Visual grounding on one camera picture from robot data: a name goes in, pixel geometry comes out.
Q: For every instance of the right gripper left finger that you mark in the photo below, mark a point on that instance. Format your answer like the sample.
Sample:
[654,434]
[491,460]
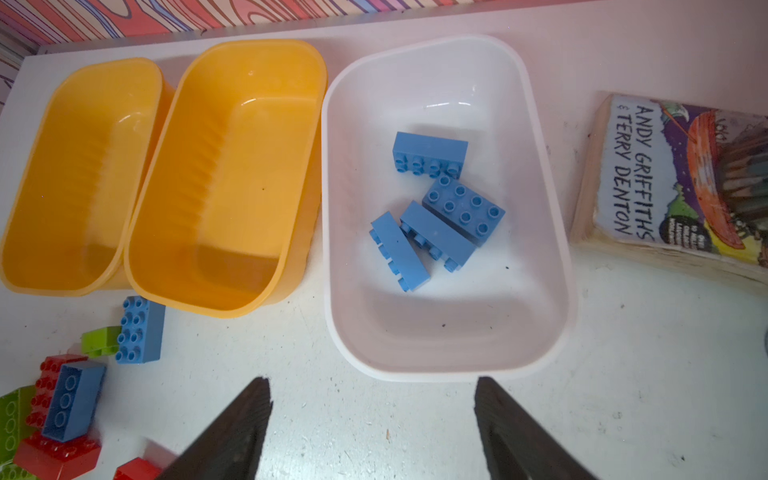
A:
[231,447]

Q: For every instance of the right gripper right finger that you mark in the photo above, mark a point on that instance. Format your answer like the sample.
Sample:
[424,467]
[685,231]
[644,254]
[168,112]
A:
[515,445]

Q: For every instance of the blue lego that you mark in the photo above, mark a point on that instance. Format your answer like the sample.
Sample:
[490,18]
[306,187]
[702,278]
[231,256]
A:
[466,211]
[400,255]
[140,338]
[440,240]
[429,155]
[74,400]

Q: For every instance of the white plastic bin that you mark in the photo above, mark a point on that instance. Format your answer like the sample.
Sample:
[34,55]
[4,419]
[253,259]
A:
[512,307]

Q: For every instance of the small green lego by bins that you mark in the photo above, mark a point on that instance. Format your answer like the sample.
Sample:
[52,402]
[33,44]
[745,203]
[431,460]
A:
[101,342]

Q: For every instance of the red lego left pile flat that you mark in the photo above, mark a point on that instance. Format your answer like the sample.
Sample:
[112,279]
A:
[52,460]

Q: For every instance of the red lego left pile upright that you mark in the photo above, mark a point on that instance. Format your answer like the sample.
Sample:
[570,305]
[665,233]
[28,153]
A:
[45,387]

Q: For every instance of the green lego left upper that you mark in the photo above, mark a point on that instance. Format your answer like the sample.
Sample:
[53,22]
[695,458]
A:
[15,407]

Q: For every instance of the middle yellow plastic bin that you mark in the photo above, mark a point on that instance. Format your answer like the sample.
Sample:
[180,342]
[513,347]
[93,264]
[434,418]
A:
[227,213]

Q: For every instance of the yellow plastic bin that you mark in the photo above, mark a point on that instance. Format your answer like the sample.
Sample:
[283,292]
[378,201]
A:
[227,213]
[68,228]

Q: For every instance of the left yellow plastic bin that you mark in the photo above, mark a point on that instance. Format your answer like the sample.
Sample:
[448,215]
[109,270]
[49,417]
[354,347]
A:
[68,228]

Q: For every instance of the paperback book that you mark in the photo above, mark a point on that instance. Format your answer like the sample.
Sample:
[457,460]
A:
[649,189]

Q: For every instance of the cup of pencils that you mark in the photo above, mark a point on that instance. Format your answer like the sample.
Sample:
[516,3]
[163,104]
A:
[741,177]

